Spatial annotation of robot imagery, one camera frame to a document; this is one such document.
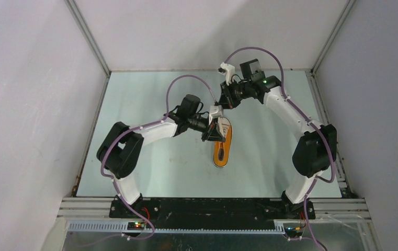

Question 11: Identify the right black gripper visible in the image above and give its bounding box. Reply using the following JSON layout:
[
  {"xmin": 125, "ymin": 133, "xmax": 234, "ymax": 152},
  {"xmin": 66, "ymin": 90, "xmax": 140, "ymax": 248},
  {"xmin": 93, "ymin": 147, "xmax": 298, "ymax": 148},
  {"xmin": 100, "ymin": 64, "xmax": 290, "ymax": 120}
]
[{"xmin": 218, "ymin": 78, "xmax": 252, "ymax": 110}]

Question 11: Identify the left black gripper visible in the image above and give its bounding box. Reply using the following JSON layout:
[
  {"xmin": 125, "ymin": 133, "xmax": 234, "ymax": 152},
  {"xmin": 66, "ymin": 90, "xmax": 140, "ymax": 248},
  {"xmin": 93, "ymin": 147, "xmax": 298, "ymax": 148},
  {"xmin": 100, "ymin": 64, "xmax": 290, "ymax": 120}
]
[{"xmin": 187, "ymin": 114, "xmax": 225, "ymax": 143}]

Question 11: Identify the orange canvas sneaker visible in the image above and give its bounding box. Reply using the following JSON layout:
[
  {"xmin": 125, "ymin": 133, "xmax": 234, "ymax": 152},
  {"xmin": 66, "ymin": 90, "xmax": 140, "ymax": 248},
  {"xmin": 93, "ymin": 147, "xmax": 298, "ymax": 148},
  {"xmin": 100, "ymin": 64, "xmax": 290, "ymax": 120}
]
[{"xmin": 213, "ymin": 116, "xmax": 233, "ymax": 169}]

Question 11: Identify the white shoelace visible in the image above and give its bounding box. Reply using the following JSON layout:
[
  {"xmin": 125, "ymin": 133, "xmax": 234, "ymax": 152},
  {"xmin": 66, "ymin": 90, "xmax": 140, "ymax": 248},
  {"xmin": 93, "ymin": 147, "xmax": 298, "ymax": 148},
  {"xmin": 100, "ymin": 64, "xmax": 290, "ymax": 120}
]
[{"xmin": 218, "ymin": 117, "xmax": 232, "ymax": 139}]

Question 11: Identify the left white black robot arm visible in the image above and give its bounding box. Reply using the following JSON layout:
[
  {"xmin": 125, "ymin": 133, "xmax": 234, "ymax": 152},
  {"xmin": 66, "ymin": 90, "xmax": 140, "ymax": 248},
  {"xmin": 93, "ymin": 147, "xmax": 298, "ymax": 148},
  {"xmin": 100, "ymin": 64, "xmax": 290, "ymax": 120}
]
[{"xmin": 96, "ymin": 94, "xmax": 225, "ymax": 218}]

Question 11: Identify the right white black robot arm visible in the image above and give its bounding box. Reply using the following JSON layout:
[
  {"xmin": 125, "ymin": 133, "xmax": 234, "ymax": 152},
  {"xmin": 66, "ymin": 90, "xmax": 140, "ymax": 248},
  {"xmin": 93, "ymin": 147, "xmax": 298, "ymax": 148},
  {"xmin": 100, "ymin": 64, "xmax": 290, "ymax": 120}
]
[{"xmin": 218, "ymin": 59, "xmax": 337, "ymax": 219}]

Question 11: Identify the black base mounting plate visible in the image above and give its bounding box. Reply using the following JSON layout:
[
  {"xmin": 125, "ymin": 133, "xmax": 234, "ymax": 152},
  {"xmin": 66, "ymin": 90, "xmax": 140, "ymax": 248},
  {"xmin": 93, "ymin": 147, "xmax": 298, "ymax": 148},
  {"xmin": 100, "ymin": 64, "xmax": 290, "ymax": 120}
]
[{"xmin": 109, "ymin": 196, "xmax": 315, "ymax": 231}]

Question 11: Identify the left controller board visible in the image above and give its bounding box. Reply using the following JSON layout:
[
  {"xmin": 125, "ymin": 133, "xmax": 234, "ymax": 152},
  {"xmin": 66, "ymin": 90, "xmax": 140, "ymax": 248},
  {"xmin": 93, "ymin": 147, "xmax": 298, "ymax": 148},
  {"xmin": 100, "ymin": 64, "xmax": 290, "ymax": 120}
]
[{"xmin": 127, "ymin": 221, "xmax": 146, "ymax": 231}]

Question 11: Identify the controller board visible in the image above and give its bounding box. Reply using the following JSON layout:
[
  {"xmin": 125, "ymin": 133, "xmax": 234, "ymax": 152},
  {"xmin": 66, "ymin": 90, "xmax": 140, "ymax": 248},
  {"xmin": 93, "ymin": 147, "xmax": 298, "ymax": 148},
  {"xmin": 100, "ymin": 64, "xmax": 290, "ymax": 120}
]
[
  {"xmin": 284, "ymin": 226, "xmax": 305, "ymax": 239},
  {"xmin": 127, "ymin": 221, "xmax": 146, "ymax": 231}
]

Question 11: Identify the right controller board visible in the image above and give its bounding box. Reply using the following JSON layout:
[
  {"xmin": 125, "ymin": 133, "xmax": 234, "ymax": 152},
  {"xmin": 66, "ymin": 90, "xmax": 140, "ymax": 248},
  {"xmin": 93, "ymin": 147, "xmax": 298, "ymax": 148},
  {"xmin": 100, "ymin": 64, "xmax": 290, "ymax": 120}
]
[{"xmin": 284, "ymin": 226, "xmax": 305, "ymax": 239}]

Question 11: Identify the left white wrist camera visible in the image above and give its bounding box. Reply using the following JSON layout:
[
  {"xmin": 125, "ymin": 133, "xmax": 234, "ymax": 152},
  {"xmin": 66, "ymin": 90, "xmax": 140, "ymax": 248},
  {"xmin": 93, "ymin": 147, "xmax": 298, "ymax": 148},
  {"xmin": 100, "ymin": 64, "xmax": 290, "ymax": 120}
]
[{"xmin": 208, "ymin": 105, "xmax": 224, "ymax": 124}]

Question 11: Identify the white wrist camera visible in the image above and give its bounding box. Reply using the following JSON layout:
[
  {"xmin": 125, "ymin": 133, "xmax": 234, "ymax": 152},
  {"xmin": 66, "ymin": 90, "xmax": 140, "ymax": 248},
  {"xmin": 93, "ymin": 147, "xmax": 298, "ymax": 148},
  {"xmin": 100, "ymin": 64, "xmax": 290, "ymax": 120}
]
[
  {"xmin": 218, "ymin": 62, "xmax": 235, "ymax": 86},
  {"xmin": 208, "ymin": 105, "xmax": 224, "ymax": 124}
]

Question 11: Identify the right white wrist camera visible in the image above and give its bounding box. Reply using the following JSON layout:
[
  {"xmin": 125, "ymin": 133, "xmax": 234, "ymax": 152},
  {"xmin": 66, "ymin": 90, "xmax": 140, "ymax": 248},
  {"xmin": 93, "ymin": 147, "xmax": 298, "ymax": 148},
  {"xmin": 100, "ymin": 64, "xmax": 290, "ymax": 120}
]
[{"xmin": 218, "ymin": 62, "xmax": 235, "ymax": 86}]

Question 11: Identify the aluminium frame rail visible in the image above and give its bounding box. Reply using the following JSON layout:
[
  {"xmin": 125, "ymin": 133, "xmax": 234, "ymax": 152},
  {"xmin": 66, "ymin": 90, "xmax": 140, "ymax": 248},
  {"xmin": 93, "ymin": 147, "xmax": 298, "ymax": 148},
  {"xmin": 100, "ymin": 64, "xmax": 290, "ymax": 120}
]
[{"xmin": 57, "ymin": 197, "xmax": 372, "ymax": 223}]

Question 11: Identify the grey slotted cable duct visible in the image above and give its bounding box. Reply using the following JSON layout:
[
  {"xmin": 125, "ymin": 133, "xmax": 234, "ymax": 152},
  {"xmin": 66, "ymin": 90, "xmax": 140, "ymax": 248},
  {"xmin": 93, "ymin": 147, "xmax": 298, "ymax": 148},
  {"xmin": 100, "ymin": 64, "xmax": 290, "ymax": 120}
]
[{"xmin": 67, "ymin": 221, "xmax": 286, "ymax": 235}]

